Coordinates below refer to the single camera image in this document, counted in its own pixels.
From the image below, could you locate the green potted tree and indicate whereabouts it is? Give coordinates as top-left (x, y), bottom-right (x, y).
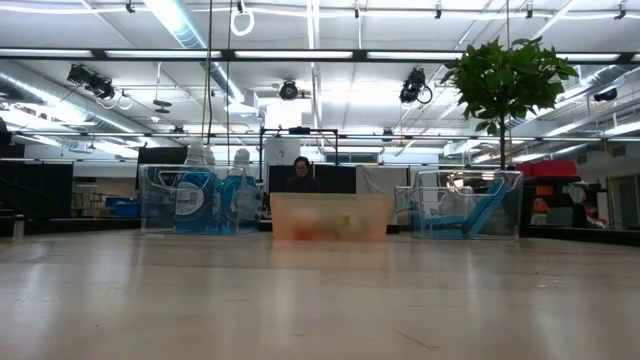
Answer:
top-left (442, 37), bottom-right (580, 171)

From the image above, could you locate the black horizontal frame bar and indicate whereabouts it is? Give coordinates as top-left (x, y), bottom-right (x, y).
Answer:
top-left (0, 47), bottom-right (640, 63)

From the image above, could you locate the orange translucent plastic bin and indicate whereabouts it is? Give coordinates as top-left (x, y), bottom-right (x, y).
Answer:
top-left (269, 193), bottom-right (392, 243)

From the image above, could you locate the red box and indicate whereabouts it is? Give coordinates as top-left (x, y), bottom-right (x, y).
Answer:
top-left (514, 159), bottom-right (581, 179)

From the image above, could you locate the white hanging ring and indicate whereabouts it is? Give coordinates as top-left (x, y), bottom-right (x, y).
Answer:
top-left (230, 9), bottom-right (256, 38)

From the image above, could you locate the black hanging camera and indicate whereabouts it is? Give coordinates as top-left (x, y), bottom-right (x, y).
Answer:
top-left (66, 63), bottom-right (117, 101)
top-left (398, 67), bottom-right (434, 105)

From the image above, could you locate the black monitor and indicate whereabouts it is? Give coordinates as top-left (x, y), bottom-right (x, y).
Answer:
top-left (137, 146), bottom-right (209, 189)

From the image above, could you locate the blue dish soap bottle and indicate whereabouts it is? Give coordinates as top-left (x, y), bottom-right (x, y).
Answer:
top-left (202, 146), bottom-right (224, 234)
top-left (222, 148), bottom-right (261, 235)
top-left (173, 139), bottom-right (217, 235)

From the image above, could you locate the clear plastic bin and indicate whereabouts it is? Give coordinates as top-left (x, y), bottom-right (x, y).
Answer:
top-left (138, 163), bottom-right (265, 236)
top-left (393, 169), bottom-right (526, 240)

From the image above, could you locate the black metal stand frame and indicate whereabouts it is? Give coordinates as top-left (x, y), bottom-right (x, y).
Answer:
top-left (258, 127), bottom-right (340, 184)

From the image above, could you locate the blue crate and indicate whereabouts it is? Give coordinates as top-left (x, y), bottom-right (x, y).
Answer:
top-left (104, 197), bottom-right (141, 219)

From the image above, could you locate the person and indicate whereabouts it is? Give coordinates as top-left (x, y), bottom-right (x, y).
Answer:
top-left (285, 155), bottom-right (322, 195)

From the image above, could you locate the round black ceiling camera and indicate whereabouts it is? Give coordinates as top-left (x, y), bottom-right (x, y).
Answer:
top-left (278, 79), bottom-right (300, 101)

